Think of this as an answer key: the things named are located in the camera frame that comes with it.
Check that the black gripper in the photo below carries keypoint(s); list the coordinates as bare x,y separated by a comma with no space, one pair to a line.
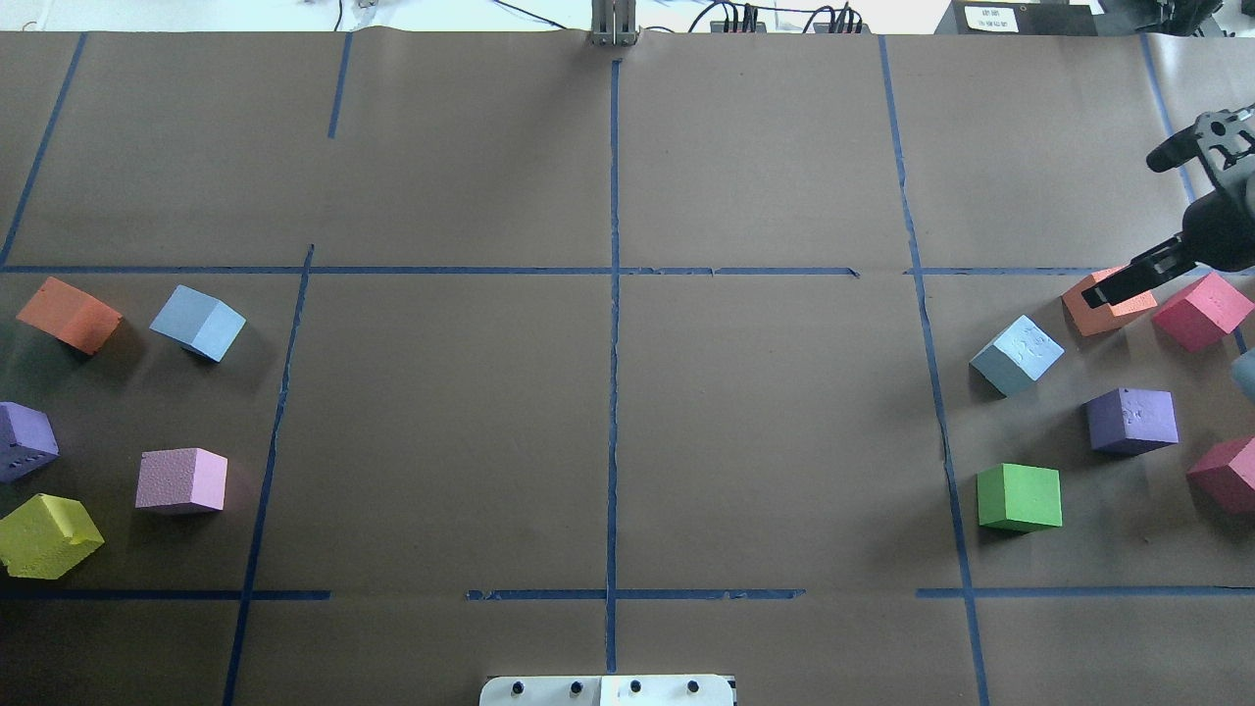
1222,233

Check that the light blue block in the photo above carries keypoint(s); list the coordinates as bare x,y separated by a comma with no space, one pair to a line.
198,322
1017,357

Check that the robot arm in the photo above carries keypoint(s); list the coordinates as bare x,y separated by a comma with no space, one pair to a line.
1223,143

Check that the magenta foam block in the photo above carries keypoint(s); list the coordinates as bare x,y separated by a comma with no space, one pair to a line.
1203,313

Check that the purple foam block right side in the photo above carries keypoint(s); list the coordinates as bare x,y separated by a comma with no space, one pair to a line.
1131,421

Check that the purple foam block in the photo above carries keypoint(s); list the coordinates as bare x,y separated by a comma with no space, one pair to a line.
27,441
1131,421

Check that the crimson foam block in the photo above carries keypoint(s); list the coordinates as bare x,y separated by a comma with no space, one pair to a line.
1226,474

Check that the black power box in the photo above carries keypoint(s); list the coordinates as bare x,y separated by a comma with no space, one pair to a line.
1029,18

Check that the green foam block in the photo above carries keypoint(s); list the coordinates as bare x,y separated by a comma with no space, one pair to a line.
1019,498

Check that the pink foam block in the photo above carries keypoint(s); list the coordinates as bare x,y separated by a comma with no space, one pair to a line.
181,481

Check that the orange foam block left side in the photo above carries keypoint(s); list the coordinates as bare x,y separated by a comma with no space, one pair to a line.
70,315

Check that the purple foam block left side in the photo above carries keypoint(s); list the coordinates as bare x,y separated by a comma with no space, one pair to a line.
27,441

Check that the yellow foam block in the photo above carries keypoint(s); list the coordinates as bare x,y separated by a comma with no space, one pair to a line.
46,537

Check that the aluminium frame post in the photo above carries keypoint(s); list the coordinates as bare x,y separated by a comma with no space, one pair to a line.
613,23

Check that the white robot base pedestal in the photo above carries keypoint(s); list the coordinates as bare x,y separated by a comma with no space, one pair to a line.
665,689

